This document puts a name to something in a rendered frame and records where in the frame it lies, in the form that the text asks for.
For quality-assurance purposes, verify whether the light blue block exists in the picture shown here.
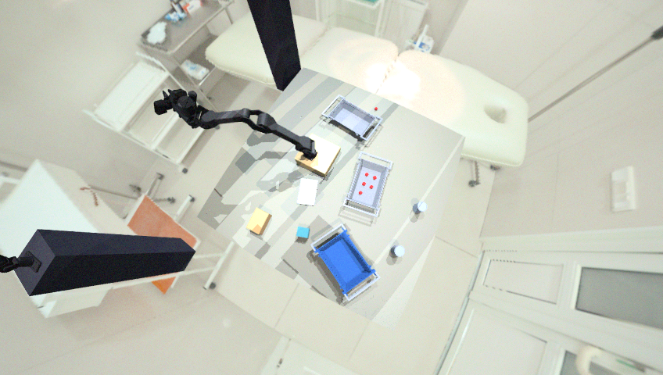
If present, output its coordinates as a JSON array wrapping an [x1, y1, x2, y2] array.
[[296, 227, 310, 238]]

